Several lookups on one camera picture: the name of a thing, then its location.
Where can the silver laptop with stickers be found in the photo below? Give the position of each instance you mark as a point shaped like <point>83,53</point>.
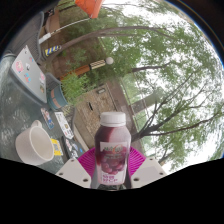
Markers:
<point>28,75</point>

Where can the white sticker sheet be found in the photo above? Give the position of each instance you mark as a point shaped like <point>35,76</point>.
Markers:
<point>64,125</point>

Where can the yellow sticker card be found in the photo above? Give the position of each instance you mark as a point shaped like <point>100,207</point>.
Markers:
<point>56,147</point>

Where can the orange canopy tent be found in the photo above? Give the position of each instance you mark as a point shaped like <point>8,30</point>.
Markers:
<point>88,6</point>

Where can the blue yellow striped cone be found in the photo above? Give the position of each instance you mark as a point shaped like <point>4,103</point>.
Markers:
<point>52,50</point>

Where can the white cup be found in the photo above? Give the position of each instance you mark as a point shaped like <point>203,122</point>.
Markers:
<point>33,146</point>

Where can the tall dark-trunked tree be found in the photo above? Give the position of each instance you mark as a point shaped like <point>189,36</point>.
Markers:
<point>160,130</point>

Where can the green plant in teal pot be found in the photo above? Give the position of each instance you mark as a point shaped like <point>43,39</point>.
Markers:
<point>56,99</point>

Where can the globe-topped lamp post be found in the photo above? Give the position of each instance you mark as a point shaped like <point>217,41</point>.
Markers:
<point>83,69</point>

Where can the small colourful sticker card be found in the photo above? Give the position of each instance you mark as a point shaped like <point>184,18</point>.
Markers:
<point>47,118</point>

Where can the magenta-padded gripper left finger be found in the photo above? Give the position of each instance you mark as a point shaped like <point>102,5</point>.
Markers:
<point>71,173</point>

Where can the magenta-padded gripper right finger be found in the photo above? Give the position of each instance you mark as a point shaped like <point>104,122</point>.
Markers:
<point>148,171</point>

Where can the purple juice bottle white cap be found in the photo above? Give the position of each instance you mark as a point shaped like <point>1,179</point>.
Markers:
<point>112,143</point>

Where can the black laptop with stickers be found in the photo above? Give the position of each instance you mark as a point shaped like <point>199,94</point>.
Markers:
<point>73,146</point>

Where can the small wall lamp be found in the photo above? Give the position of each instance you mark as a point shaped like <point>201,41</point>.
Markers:
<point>100,90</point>

